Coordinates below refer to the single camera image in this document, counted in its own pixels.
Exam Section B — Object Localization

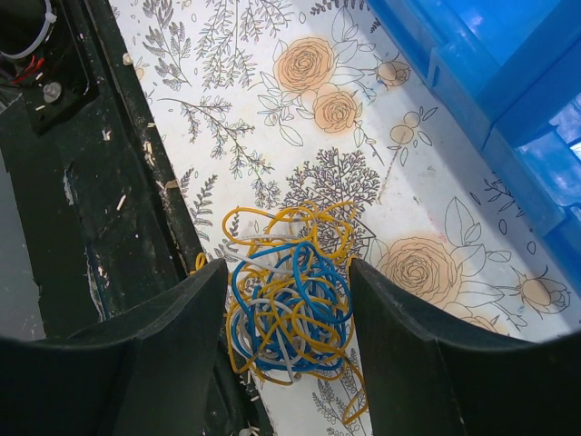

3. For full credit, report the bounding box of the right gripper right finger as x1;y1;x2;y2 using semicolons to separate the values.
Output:
349;260;580;435

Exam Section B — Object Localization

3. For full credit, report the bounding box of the blue plastic divided bin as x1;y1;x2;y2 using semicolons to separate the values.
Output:
370;0;580;285

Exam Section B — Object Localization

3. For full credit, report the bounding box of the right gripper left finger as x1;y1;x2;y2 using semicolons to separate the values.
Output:
1;260;228;435

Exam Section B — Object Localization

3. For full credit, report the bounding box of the blue wire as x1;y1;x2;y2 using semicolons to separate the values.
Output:
231;240;355;372

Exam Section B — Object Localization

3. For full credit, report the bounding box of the white wire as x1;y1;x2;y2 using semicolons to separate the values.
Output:
229;226;355;387

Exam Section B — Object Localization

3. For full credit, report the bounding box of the yellow wire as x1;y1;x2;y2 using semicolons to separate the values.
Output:
190;199;369;426

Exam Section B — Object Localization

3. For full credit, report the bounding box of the floral patterned table mat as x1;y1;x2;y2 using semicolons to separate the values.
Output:
108;0;581;436

